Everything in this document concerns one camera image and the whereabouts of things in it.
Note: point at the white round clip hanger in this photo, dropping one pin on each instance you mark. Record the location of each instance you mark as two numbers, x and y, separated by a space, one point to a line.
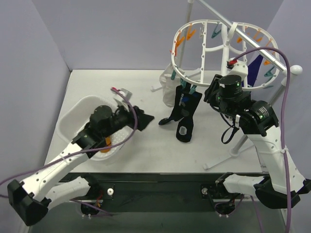
218 43

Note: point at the aluminium rail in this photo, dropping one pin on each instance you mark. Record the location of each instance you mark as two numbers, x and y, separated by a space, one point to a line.
58 193

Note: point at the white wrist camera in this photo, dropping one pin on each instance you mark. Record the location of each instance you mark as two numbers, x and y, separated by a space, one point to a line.
237 67
121 96

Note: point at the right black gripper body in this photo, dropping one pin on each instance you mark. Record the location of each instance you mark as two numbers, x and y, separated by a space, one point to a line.
210 91

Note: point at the silver white drying rack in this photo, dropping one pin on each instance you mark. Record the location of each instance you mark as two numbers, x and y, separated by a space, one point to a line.
274 58

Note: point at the black blue sock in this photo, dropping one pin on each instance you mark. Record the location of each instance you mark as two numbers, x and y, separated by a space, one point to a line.
175 106
185 125

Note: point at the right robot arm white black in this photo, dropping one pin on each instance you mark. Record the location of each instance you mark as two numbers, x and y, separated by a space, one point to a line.
283 184

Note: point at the striped olive sock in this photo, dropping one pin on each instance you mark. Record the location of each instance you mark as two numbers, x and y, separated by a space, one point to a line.
107 145

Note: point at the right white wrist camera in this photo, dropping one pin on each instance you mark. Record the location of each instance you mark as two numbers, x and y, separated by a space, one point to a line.
237 67

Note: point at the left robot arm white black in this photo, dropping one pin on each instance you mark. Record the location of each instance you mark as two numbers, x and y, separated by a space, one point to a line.
34 196

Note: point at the purple sock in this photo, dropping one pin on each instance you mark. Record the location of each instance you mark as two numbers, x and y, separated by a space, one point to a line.
253 70

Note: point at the white sock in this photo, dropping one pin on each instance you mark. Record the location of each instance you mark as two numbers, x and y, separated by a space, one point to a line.
169 85

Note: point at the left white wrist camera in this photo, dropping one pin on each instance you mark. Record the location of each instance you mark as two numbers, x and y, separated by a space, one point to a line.
121 96

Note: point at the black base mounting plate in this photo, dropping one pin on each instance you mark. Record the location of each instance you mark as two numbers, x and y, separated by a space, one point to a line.
156 192

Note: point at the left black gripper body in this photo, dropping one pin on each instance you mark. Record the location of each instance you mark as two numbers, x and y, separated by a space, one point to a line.
135 117

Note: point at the white plastic basket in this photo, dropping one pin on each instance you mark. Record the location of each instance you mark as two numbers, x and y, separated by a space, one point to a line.
89 121

